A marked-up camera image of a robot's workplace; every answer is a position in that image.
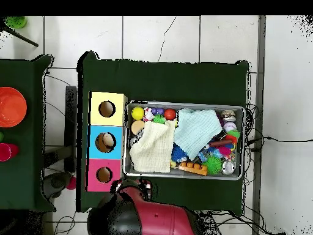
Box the cream waffle cloth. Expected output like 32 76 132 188
128 119 177 173

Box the wooden box with three holes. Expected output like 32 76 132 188
86 91 128 192

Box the shallow mesh bin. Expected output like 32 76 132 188
122 100 246 181

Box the tan round disc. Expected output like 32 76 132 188
130 119 145 135

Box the red-orange ball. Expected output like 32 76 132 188
163 108 177 121

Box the yellow ball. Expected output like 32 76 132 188
131 106 145 121

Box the mint waffle cloth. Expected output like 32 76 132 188
173 108 223 161

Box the orange toy brick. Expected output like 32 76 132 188
177 160 208 176

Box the green spiky ball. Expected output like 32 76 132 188
202 155 223 175

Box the white toy baseball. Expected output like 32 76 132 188
223 121 237 133

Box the dark green side table cloth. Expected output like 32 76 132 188
0 54 56 212

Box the orange plastic bowl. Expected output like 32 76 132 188
0 86 28 129

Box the pink plastic cup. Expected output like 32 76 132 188
0 143 20 162

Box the green plastic cup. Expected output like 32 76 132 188
5 16 28 29

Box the black cable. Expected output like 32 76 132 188
245 135 313 152

